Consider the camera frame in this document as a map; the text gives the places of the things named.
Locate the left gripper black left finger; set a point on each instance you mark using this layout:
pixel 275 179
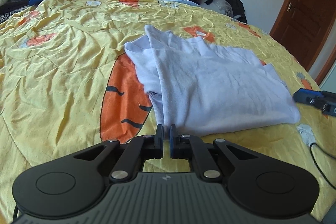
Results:
pixel 136 153

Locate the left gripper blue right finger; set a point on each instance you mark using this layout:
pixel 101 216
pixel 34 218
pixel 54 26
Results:
pixel 196 152

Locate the lavender long sleeve top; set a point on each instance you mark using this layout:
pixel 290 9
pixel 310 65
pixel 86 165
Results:
pixel 204 88

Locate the brown wooden door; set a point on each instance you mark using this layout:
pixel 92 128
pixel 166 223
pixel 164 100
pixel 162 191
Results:
pixel 302 27

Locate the black backpack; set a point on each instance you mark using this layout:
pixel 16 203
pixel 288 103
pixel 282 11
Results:
pixel 238 10

